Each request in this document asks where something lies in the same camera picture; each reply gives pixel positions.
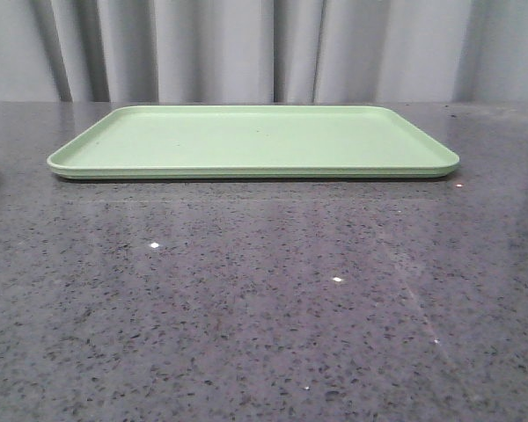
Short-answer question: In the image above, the grey pleated curtain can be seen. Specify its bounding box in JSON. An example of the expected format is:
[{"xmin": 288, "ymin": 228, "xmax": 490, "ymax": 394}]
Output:
[{"xmin": 0, "ymin": 1, "xmax": 528, "ymax": 104}]

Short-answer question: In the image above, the light green plastic tray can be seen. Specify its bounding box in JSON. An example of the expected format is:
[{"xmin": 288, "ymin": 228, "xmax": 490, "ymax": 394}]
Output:
[{"xmin": 47, "ymin": 105, "xmax": 459, "ymax": 179}]

